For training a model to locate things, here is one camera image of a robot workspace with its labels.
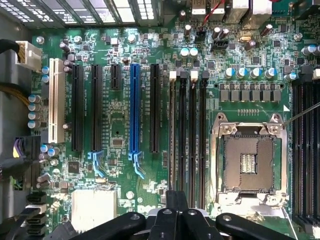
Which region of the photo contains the silver socket cover plate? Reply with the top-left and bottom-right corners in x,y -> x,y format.
216,191 -> 299,240

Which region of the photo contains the thin metal locking lever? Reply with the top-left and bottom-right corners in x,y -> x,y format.
281,101 -> 320,125

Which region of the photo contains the green computer motherboard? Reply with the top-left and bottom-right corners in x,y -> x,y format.
24,0 -> 320,240

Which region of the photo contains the black sleeved cable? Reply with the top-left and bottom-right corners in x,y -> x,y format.
0,38 -> 20,55

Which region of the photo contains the RAM slot with black latch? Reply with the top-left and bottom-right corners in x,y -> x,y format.
199,70 -> 210,209
178,70 -> 189,194
300,65 -> 312,227

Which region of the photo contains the red wire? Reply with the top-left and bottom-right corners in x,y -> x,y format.
201,0 -> 224,26

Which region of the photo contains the long black expansion slot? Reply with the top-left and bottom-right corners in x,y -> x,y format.
149,63 -> 161,154
71,63 -> 85,153

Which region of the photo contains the RAM slot with white latch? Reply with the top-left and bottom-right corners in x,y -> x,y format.
189,70 -> 199,209
310,68 -> 320,235
168,70 -> 177,191

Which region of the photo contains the black main power connector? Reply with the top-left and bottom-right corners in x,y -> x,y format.
13,135 -> 42,191

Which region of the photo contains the white power connector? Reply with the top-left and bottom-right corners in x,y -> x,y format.
14,41 -> 43,73

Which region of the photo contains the silver rear port block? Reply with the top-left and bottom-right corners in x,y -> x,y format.
190,0 -> 274,25

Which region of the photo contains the short black expansion slot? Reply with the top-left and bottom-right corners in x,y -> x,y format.
110,63 -> 123,91

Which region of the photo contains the black SATA cable plug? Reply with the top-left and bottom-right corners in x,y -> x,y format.
7,191 -> 49,240

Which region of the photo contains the yellow wire bundle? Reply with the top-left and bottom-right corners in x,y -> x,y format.
0,83 -> 30,107

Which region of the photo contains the silver chipset heatsink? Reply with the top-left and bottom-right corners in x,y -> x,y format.
71,189 -> 118,232

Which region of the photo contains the black expansion slot, blue latch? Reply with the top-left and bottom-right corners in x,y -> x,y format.
88,63 -> 105,177

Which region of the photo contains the black fan header connector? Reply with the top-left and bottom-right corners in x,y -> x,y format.
213,39 -> 229,50

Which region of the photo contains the silver CPU socket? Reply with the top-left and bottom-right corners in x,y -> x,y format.
209,112 -> 289,209

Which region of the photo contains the white PCI expansion slot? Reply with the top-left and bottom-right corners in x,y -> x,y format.
48,57 -> 67,144

